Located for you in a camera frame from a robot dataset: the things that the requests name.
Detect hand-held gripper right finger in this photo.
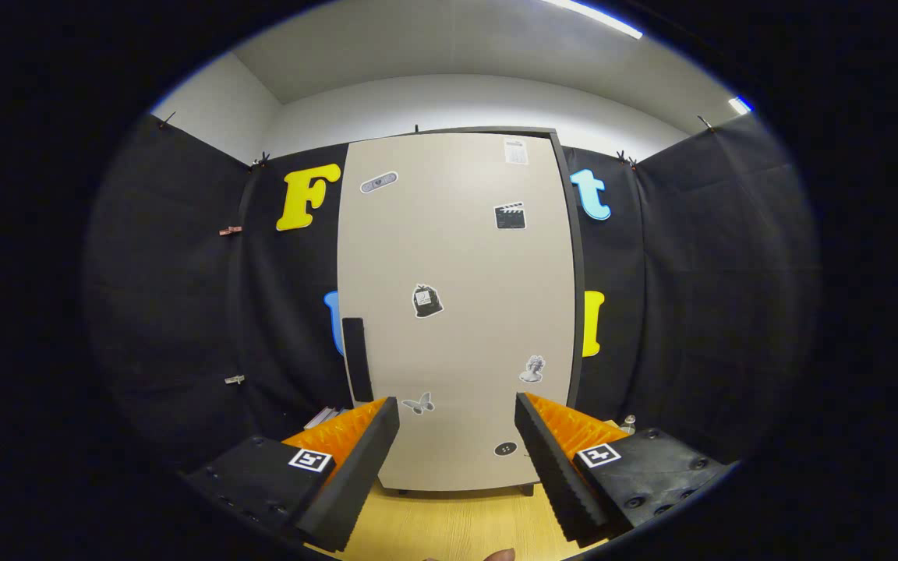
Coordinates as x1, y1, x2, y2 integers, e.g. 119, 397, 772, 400
514, 392, 738, 546

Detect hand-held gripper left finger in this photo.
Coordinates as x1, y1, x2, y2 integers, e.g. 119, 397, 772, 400
184, 396, 401, 552

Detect grey shoe cabinet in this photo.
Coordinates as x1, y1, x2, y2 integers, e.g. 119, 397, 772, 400
338, 126, 586, 497

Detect beige shoe cabinet door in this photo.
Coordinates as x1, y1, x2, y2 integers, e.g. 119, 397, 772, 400
338, 132, 577, 493

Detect black backdrop cloth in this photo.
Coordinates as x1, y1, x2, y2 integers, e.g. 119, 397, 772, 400
84, 109, 820, 468

